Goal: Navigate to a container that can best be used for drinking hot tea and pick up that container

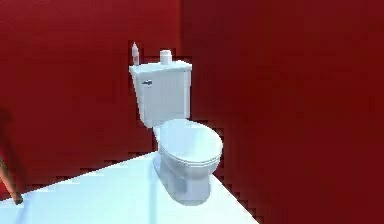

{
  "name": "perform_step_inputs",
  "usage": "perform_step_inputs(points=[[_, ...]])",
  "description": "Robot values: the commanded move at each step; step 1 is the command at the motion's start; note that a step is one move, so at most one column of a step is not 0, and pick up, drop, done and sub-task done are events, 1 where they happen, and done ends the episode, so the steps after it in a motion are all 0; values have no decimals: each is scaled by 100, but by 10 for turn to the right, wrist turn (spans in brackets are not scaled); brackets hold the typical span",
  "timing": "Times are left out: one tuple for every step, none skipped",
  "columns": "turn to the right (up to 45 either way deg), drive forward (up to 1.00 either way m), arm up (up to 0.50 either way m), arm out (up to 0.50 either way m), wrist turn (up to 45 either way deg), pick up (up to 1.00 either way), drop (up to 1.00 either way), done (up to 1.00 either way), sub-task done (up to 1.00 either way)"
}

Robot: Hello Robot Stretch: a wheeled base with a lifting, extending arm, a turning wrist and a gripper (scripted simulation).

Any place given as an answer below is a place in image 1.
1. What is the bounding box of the white toilet paper roll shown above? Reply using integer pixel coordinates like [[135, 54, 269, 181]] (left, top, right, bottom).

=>
[[159, 49, 173, 66]]

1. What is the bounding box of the white spray bottle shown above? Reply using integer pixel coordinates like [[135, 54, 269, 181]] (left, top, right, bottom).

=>
[[131, 41, 140, 67]]

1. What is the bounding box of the brown wooden stick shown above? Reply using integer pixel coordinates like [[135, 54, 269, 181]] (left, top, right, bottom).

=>
[[0, 156, 24, 206]]

